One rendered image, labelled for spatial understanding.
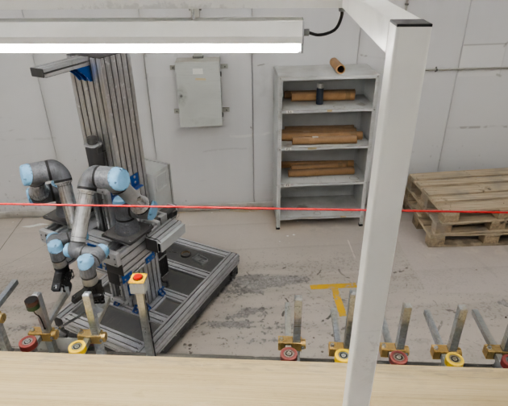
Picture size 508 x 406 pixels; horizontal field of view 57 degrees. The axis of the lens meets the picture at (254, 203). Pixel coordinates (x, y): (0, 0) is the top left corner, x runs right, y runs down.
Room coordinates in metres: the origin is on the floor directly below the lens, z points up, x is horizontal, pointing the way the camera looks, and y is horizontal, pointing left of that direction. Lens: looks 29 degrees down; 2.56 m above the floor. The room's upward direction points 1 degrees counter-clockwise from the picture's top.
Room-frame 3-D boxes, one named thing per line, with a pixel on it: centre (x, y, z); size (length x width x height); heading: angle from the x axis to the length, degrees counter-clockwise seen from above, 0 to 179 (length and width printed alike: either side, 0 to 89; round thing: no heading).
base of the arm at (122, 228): (2.41, 0.77, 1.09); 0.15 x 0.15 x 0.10
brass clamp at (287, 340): (1.66, -0.18, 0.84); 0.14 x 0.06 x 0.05; 87
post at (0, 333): (1.75, 1.30, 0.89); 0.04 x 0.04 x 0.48; 87
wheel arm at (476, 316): (1.67, -1.16, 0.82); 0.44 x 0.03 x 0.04; 177
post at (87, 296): (1.72, 0.80, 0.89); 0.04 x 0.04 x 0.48; 87
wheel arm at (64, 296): (1.83, 1.08, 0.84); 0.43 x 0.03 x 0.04; 177
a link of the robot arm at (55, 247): (2.07, 1.07, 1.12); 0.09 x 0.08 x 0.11; 28
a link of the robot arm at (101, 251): (1.91, 0.80, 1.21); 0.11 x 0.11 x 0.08; 74
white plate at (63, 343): (1.76, 1.02, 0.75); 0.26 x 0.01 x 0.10; 87
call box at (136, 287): (1.71, 0.54, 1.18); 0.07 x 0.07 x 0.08; 87
